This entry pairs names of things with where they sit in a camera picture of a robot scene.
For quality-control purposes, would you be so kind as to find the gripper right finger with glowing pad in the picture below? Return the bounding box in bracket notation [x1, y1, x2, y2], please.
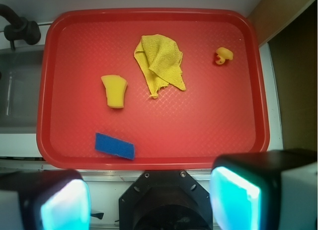
[210, 149, 318, 230]

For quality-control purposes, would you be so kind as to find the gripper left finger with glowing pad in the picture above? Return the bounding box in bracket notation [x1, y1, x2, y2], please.
[0, 169, 91, 230]

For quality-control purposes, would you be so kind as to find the yellow rubber duck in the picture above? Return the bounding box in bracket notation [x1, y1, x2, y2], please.
[214, 47, 234, 65]

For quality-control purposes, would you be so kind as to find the blue sponge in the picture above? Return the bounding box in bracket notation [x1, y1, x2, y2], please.
[95, 133, 135, 160]

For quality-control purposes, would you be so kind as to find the red plastic tray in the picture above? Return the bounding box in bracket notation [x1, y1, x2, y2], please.
[36, 8, 269, 170]

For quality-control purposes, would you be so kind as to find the yellow sponge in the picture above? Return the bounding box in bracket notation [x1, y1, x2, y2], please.
[101, 75, 128, 109]

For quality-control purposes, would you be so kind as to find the steel sink basin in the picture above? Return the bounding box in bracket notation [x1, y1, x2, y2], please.
[0, 45, 44, 134]

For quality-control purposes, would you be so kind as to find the black faucet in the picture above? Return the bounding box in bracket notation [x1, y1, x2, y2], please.
[0, 4, 41, 51]

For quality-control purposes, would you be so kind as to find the yellow microfibre cloth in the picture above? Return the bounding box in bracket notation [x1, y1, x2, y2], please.
[134, 34, 186, 99]

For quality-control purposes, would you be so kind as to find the black octagonal mount plate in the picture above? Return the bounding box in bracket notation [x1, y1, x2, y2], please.
[118, 170, 213, 230]

